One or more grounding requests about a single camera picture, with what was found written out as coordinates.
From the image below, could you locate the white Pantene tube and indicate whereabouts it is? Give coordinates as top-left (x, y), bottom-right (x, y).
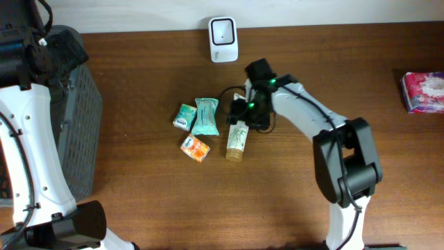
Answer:
top-left (225, 92), bottom-right (250, 163)

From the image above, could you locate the mint green wipes pack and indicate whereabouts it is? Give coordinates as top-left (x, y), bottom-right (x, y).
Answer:
top-left (191, 98), bottom-right (219, 135)

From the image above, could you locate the small teal tissue pack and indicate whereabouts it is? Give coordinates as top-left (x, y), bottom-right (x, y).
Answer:
top-left (173, 103), bottom-right (197, 131)

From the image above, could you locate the small orange tissue pack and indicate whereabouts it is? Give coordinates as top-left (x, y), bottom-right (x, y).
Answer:
top-left (180, 134), bottom-right (210, 163)

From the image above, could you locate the purple tissue pack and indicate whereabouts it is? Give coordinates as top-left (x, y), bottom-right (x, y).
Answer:
top-left (400, 72), bottom-right (443, 114)

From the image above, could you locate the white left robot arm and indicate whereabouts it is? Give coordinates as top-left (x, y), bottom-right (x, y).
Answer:
top-left (1, 1), bottom-right (136, 249)

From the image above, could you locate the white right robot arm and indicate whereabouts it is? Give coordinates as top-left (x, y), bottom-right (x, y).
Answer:
top-left (227, 58), bottom-right (383, 249)

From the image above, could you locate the white barcode scanner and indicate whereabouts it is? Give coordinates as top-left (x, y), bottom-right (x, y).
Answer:
top-left (208, 17), bottom-right (239, 63)

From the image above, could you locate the dark grey plastic basket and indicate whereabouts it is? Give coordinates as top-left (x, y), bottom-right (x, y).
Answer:
top-left (48, 24), bottom-right (104, 202)

